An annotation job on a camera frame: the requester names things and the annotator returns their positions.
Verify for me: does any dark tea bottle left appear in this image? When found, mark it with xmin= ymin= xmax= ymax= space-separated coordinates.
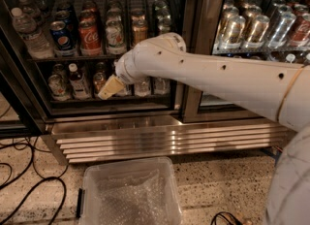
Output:
xmin=69 ymin=63 xmax=91 ymax=100

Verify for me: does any blue pepsi can front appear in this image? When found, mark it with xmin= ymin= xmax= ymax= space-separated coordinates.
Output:
xmin=49 ymin=20 xmax=76 ymax=56

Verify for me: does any gold soda can middle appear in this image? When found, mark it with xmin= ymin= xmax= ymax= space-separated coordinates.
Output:
xmin=132 ymin=19 xmax=148 ymax=46

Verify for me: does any clear water bottle bottom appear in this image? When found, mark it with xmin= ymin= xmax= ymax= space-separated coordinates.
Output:
xmin=134 ymin=78 xmax=151 ymax=97

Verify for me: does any green silver soda can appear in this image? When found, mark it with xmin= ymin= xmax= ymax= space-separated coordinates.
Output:
xmin=157 ymin=18 xmax=171 ymax=35

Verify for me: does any silver can right fridge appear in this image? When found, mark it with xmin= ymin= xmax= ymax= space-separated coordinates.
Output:
xmin=265 ymin=12 xmax=296 ymax=48

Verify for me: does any clear water bottle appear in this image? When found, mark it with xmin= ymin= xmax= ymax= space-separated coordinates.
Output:
xmin=134 ymin=78 xmax=151 ymax=97
xmin=11 ymin=8 xmax=54 ymax=59

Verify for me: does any gold can right fridge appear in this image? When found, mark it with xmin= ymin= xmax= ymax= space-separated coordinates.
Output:
xmin=220 ymin=16 xmax=246 ymax=49

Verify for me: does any black floor cable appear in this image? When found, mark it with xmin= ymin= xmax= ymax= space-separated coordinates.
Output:
xmin=0 ymin=137 xmax=70 ymax=225

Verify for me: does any small can bottom left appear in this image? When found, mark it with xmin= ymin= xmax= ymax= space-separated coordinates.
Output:
xmin=47 ymin=74 xmax=71 ymax=101

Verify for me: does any steel fridge bottom grille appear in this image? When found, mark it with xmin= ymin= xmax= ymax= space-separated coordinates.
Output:
xmin=51 ymin=116 xmax=292 ymax=164

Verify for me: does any red coke can right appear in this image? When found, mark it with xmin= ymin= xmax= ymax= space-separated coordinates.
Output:
xmin=287 ymin=14 xmax=310 ymax=47

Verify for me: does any fridge centre door frame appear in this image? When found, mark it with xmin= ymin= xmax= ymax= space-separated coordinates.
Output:
xmin=173 ymin=0 xmax=229 ymax=123

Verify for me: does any clear water bottle left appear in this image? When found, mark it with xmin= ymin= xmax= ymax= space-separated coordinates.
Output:
xmin=11 ymin=8 xmax=54 ymax=59

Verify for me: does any green white soda can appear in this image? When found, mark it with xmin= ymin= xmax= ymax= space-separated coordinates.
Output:
xmin=106 ymin=20 xmax=126 ymax=54

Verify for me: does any red coke can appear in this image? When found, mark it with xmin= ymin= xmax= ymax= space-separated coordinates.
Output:
xmin=287 ymin=14 xmax=310 ymax=47
xmin=78 ymin=20 xmax=102 ymax=55

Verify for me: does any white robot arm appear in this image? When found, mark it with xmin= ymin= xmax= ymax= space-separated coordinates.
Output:
xmin=99 ymin=33 xmax=310 ymax=225

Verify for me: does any clear plastic storage bin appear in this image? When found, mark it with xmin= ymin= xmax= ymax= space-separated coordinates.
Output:
xmin=78 ymin=157 xmax=182 ymax=225

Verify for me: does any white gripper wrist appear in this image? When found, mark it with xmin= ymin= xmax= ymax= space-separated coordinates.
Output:
xmin=98 ymin=52 xmax=138 ymax=100

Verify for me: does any red coke can front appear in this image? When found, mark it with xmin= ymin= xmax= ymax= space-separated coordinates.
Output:
xmin=78 ymin=20 xmax=102 ymax=55

